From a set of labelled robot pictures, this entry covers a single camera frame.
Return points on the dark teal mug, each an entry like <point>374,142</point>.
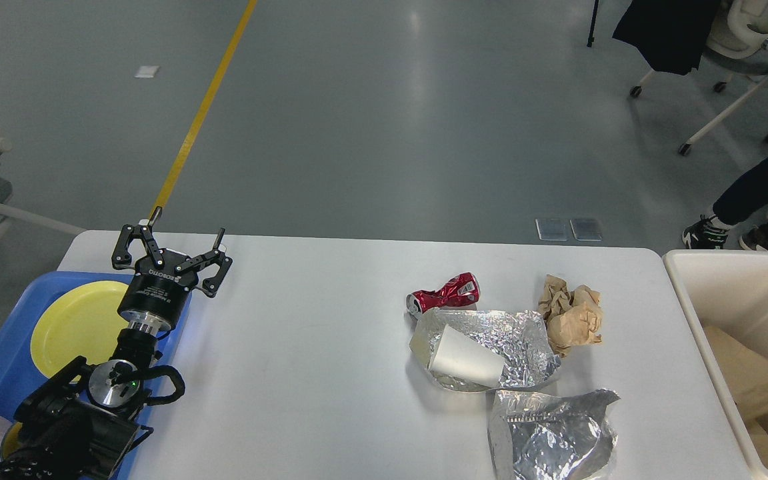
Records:
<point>11,442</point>

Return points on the left metal floor plate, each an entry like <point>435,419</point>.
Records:
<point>552,229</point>

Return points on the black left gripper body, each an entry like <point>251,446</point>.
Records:
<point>157,296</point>

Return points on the white office chair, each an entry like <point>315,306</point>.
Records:
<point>737,43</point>

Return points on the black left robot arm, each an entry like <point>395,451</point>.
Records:
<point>83,420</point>

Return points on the black jacket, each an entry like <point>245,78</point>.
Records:
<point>670,35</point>

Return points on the silver foil bag front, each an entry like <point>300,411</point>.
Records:
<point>539,436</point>

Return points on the crumpled brown paper ball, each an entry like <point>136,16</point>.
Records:
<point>572,316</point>

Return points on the white paper cup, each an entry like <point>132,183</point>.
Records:
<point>457,355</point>

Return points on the crushed red soda can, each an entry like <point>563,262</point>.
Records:
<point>460,291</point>

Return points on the white plastic bin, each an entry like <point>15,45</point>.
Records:
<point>727,289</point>

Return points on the yellow plastic plate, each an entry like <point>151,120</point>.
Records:
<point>83,322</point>

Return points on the crumpled silver foil bag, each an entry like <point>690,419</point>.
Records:
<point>520,337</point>

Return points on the metal floor plate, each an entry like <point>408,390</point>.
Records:
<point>552,229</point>
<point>586,230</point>

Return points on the right metal floor plate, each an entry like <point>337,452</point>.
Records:
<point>586,230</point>

